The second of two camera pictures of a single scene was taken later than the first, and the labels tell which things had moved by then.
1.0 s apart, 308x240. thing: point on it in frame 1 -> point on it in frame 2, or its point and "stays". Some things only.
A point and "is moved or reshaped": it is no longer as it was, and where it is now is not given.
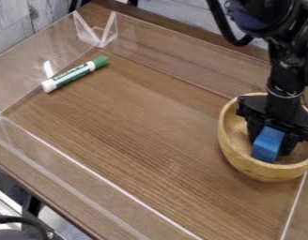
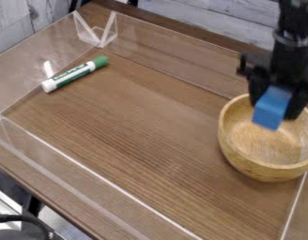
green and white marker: x=73 y=73 stays
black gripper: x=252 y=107 -> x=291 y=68
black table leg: x=33 y=205 stays
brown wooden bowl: x=236 y=150 stays
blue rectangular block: x=267 y=144 is moved or reshaped
